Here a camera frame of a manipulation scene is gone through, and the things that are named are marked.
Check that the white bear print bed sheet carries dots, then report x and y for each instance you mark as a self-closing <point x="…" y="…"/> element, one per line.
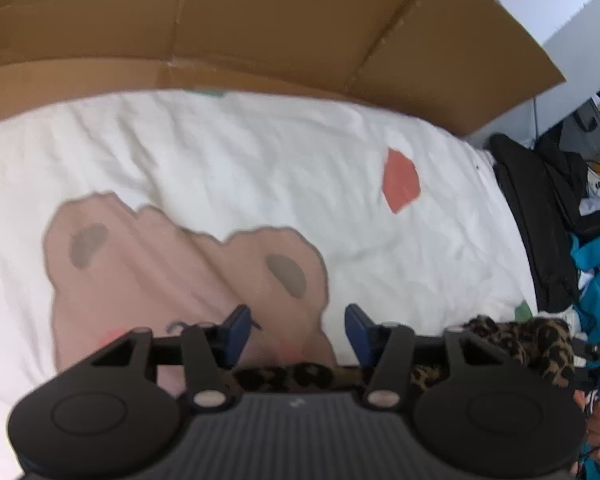
<point x="230" y="160"/>

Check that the leopard print garment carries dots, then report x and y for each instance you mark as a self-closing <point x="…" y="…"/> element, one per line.
<point x="530" y="340"/>

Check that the black garment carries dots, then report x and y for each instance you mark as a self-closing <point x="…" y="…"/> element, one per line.
<point x="535" y="200"/>

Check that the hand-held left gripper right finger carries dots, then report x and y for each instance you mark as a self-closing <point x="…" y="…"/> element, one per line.
<point x="357" y="332"/>

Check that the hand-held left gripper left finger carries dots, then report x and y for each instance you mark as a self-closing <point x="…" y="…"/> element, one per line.
<point x="237" y="330"/>

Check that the brown cardboard sheet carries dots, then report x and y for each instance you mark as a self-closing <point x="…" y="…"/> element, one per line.
<point x="230" y="20"/>

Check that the grey machine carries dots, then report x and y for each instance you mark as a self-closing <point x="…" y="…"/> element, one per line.
<point x="591" y="120"/>

